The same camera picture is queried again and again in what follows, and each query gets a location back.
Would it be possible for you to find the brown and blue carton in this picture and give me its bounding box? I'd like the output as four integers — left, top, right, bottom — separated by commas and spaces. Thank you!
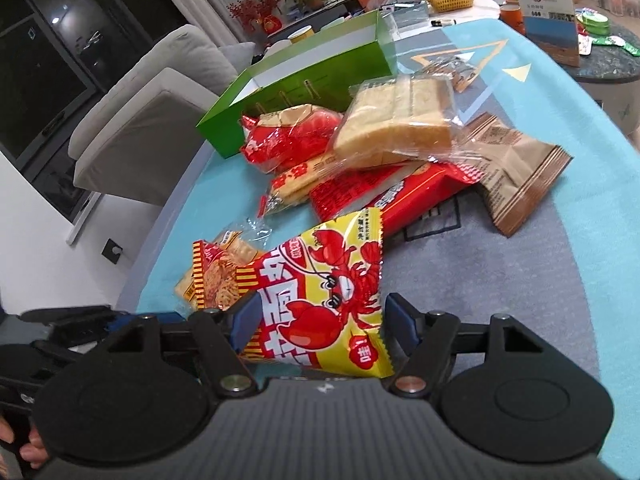
514, 0, 584, 69

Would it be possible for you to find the orange jar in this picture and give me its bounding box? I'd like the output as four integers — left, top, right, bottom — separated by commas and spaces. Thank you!
499, 2, 527, 32

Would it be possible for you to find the white round coffee table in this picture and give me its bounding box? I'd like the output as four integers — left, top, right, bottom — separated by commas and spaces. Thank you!
320, 0, 504, 31

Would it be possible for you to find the grey sofa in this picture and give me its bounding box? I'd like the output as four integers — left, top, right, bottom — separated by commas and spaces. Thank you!
67, 24, 257, 207

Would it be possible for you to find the dark wall socket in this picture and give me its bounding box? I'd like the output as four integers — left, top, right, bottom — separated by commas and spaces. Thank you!
101, 237, 124, 265

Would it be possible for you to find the small clear wrapper packet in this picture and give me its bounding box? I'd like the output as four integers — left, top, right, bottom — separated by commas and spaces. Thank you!
416, 55, 484, 94

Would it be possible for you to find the dark glass sliding door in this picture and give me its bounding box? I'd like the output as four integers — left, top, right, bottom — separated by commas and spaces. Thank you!
0, 0, 190, 224

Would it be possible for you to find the red cracker packet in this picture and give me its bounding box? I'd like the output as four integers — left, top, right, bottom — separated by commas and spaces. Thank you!
239, 103, 346, 177

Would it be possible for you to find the person's left hand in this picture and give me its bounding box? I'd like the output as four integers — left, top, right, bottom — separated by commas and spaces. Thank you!
0, 417, 49, 469

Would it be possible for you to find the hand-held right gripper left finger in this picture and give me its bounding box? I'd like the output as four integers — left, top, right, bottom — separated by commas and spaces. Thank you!
100, 291, 263, 397

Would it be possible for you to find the yellow lobster print snack packet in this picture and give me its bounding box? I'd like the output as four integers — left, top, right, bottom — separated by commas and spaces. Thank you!
239, 207, 396, 379

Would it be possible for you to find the clear bag of bread slices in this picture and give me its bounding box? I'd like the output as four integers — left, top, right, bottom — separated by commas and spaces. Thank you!
331, 72, 482, 171

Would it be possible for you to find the large red snack packet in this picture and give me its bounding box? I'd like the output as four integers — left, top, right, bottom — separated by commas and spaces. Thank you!
309, 160, 484, 239

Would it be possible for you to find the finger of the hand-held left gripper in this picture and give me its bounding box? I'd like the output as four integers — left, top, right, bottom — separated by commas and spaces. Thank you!
19, 304, 115, 325
114, 311, 187, 328

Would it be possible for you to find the dark round side table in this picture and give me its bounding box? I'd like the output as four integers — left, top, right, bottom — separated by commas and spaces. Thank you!
564, 14, 640, 137

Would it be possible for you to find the brown paper snack packet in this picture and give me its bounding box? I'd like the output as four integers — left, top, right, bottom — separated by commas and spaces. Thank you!
462, 112, 574, 239

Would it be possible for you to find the green snack packet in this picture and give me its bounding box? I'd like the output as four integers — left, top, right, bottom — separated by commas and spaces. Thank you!
606, 34, 640, 57

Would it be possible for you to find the green cardboard box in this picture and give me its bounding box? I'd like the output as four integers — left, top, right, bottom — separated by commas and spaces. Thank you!
196, 9, 398, 160

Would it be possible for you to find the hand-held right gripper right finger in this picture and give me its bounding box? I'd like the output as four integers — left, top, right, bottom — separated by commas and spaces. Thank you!
384, 291, 548, 398

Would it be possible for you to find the orange striped cracker packet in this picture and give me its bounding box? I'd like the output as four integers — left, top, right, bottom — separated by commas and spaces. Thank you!
174, 230, 272, 312

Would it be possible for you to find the red berry plant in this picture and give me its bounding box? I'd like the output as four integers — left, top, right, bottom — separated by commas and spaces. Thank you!
226, 0, 289, 37

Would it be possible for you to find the clear yellow biscuit packet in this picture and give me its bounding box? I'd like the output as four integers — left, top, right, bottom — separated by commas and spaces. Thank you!
257, 152, 352, 219

